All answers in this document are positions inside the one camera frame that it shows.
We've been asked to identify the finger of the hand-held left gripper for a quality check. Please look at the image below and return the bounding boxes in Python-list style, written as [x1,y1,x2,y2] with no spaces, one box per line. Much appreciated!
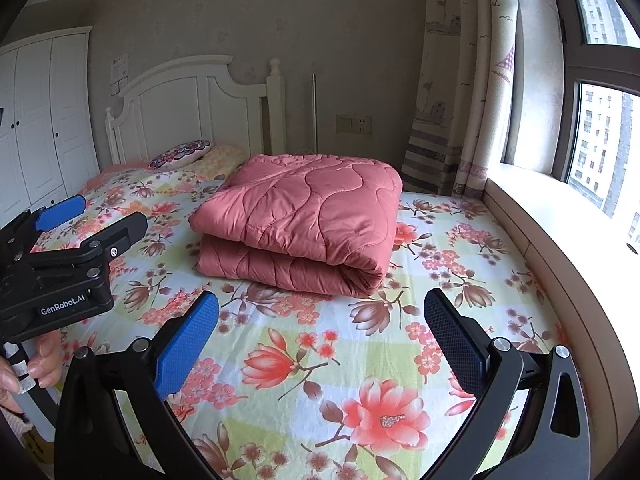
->
[0,195,86,261]
[32,211,149,281]

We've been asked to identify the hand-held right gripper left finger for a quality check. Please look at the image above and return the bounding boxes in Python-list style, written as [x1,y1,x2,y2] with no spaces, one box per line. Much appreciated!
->
[52,291,221,480]

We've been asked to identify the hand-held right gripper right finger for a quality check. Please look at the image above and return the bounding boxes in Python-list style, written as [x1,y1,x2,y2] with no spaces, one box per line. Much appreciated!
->
[423,288,592,480]

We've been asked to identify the pink quilted coat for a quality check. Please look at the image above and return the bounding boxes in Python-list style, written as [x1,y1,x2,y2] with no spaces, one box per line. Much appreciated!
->
[187,154,404,300]

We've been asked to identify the person's left hand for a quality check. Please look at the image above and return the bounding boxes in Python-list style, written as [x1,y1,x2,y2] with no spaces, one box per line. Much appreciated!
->
[0,330,64,415]

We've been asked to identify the mandala patterned pillow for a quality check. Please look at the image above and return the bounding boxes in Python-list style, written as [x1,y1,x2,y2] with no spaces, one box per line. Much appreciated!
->
[147,139,213,170]

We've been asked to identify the white wardrobe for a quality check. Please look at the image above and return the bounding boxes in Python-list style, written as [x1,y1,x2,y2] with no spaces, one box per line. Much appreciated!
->
[0,26,101,221]

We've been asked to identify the floral bed sheet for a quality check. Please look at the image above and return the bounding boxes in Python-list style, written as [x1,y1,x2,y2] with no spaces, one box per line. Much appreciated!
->
[30,162,576,480]

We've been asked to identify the pale yellow checked pillow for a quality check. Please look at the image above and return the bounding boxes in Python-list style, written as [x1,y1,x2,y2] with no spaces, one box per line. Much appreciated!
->
[192,145,246,180]

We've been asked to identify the beige window sill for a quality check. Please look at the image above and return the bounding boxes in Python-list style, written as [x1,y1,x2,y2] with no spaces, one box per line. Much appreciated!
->
[482,162,640,456]

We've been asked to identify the white wooden headboard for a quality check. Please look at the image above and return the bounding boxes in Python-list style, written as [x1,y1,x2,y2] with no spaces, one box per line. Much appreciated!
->
[104,56,286,171]

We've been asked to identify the thin pole lamp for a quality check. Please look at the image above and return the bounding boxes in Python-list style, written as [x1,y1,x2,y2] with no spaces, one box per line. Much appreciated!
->
[311,74,319,155]

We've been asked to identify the apartment buildings outside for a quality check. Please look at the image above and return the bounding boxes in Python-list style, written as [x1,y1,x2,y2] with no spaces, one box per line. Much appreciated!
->
[567,0,640,241]

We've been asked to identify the printed striped curtain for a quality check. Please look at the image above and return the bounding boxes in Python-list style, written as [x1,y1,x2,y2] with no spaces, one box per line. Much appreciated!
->
[401,0,518,200]

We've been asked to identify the dark framed window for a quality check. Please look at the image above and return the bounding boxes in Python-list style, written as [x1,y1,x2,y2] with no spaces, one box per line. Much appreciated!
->
[500,0,640,256]

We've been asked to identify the paper notice on wall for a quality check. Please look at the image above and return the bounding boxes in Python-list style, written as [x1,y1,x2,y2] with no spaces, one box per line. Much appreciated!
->
[110,55,130,96]

